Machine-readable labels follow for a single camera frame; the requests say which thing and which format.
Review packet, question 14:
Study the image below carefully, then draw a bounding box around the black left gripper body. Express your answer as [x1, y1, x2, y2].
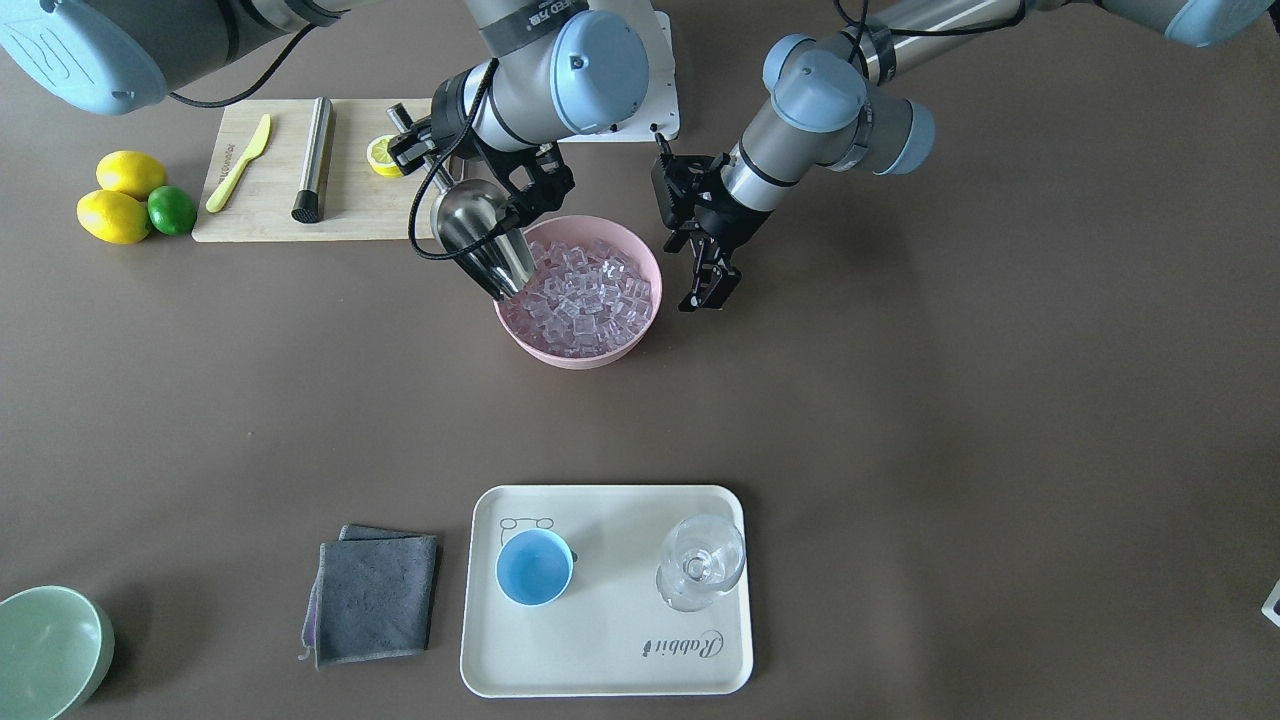
[652, 132, 765, 259]

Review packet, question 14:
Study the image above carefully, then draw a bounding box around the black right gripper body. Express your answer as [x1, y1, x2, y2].
[387, 102, 576, 225]

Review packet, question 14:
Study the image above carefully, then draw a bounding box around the steel ice scoop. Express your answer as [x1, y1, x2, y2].
[387, 102, 534, 301]

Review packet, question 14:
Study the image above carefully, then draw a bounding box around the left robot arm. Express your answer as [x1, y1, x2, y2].
[652, 1, 1057, 313]

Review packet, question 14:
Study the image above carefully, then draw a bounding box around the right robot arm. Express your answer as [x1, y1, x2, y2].
[1, 1, 650, 225]

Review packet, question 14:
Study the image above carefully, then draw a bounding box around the pile of clear ice cubes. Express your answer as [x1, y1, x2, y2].
[498, 240, 657, 359]

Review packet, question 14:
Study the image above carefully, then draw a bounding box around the blue plastic cup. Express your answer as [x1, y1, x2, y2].
[495, 528, 575, 607]

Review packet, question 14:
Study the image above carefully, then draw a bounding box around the pink bowl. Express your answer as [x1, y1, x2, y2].
[495, 215, 662, 370]

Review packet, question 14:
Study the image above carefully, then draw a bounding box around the half lemon slice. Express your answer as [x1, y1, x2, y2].
[365, 135, 404, 178]

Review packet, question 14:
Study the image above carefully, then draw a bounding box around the wooden cutting board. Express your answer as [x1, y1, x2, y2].
[193, 97, 425, 242]

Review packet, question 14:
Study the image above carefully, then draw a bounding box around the clear wine glass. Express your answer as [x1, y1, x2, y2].
[655, 512, 746, 612]

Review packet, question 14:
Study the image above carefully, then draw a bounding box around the yellow plastic knife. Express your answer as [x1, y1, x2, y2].
[205, 114, 273, 213]

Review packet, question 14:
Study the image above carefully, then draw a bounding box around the cream serving tray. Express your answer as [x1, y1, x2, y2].
[460, 484, 754, 698]

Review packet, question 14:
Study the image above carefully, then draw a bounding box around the green lime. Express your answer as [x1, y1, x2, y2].
[146, 184, 198, 236]

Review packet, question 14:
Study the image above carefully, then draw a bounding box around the yellow lemon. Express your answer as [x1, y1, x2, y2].
[95, 150, 166, 202]
[76, 190, 152, 245]

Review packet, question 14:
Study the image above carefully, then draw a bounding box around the grey folded cloth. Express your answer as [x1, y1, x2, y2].
[297, 523, 442, 669]

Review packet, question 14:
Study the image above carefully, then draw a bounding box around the green bowl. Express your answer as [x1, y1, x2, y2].
[1, 585, 115, 719]

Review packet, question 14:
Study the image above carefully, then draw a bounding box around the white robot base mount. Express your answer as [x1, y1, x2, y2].
[566, 1, 681, 143]

